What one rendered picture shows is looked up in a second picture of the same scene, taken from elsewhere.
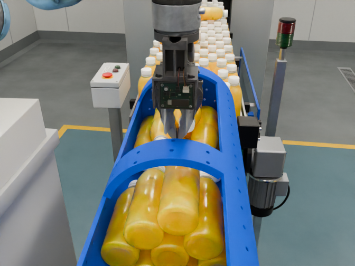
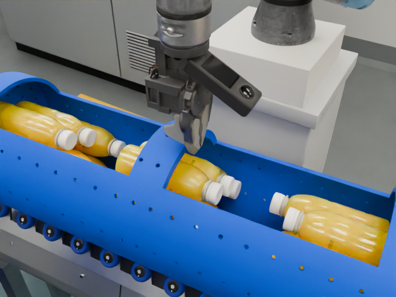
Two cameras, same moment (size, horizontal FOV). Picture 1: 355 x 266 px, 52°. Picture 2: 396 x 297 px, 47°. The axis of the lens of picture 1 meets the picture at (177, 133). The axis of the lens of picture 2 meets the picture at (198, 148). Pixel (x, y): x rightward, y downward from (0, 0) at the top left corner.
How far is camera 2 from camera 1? 99 cm
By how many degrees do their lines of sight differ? 85
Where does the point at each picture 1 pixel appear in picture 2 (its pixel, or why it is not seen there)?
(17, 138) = (260, 72)
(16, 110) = (289, 59)
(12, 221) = (227, 115)
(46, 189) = (278, 142)
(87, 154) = not seen: outside the picture
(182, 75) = (161, 73)
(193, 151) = (159, 150)
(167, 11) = not seen: hidden behind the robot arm
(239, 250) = (51, 159)
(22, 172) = not seen: hidden behind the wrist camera
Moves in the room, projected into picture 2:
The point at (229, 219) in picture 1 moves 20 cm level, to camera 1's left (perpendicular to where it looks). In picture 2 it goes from (75, 158) to (131, 98)
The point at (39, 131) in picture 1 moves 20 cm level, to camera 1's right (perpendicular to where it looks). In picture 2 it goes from (293, 94) to (267, 149)
